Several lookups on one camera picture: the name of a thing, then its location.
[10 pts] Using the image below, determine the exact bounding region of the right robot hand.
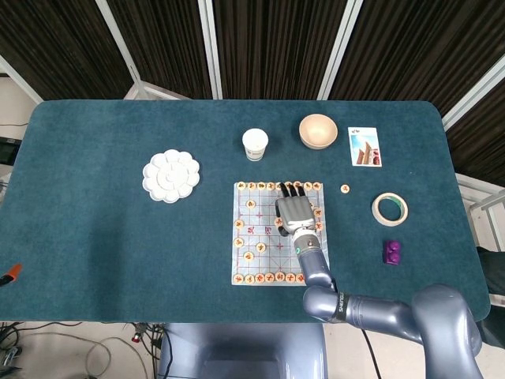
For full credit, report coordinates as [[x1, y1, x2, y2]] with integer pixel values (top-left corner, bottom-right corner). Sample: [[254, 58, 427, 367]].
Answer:
[[274, 181, 318, 238]]

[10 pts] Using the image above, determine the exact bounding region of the grey blue robot torso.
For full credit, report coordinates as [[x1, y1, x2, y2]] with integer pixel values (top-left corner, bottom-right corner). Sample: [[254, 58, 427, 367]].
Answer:
[[157, 322, 328, 379]]

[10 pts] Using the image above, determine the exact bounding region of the plastic chess board sheet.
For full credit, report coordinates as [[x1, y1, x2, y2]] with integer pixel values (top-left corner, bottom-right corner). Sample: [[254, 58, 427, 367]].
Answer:
[[230, 182, 331, 287]]

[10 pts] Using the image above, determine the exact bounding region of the black box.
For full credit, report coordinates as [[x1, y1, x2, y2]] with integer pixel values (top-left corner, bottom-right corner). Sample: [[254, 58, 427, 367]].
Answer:
[[0, 137, 21, 165]]

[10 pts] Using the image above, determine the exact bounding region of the teal felt table cloth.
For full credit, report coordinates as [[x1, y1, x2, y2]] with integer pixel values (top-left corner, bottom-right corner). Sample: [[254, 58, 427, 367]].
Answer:
[[0, 99, 492, 325]]

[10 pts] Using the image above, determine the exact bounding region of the black floor cable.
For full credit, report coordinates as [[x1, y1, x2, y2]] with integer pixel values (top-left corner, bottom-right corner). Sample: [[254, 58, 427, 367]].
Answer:
[[140, 323, 174, 379]]

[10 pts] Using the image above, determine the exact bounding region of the dark slatted partition panel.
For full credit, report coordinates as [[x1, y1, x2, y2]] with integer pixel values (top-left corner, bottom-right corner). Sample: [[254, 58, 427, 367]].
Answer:
[[212, 0, 348, 100], [106, 0, 216, 99], [329, 0, 505, 115], [0, 0, 137, 102], [443, 66, 505, 186]]

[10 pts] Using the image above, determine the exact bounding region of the grey floor cable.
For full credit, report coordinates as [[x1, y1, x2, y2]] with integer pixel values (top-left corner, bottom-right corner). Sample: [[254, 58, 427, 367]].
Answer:
[[0, 330, 118, 379]]

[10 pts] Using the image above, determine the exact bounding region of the picture postcard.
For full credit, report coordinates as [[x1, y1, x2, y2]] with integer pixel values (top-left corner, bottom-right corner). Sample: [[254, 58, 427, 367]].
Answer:
[[347, 126, 383, 167]]

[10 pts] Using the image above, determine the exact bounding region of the white metal rack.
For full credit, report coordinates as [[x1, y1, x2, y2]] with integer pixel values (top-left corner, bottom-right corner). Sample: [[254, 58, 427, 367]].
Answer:
[[455, 172, 505, 253]]

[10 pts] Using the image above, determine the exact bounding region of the beige masking tape roll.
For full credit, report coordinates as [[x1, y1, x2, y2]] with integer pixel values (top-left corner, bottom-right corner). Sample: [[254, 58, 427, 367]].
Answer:
[[371, 192, 410, 227]]

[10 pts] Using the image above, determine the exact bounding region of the beige bowl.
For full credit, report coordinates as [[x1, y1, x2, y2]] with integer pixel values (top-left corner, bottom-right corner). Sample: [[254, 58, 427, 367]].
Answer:
[[298, 114, 339, 150]]

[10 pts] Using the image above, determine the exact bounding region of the white paper cup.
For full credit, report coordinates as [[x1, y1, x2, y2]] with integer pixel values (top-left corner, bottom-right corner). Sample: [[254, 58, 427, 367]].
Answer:
[[241, 128, 270, 162]]

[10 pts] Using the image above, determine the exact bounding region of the purple toy block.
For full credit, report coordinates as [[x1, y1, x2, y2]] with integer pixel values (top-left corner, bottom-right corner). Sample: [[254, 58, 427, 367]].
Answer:
[[382, 239, 402, 266]]

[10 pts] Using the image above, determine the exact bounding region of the black cable bundle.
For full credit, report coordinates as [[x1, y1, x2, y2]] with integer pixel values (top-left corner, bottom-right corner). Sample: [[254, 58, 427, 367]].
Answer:
[[0, 321, 24, 379]]

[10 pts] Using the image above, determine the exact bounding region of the orange black tool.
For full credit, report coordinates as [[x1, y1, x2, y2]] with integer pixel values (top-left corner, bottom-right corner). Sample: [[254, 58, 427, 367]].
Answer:
[[0, 263, 24, 287]]

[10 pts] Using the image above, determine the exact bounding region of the white flower paint palette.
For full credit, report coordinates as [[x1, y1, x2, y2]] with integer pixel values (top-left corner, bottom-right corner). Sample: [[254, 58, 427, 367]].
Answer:
[[141, 148, 200, 205]]

